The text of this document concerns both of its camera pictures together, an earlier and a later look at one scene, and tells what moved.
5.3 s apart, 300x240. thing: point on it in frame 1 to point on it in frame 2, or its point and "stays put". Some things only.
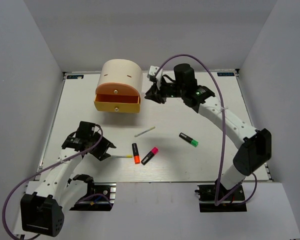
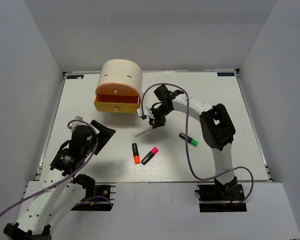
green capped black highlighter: [188, 139] stays put
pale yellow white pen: [144, 131] stays put
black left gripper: [101, 154] to [104, 135]
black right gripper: [153, 94] to [157, 122]
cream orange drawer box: [119, 87] stays put
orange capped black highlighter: [136, 155] stays put
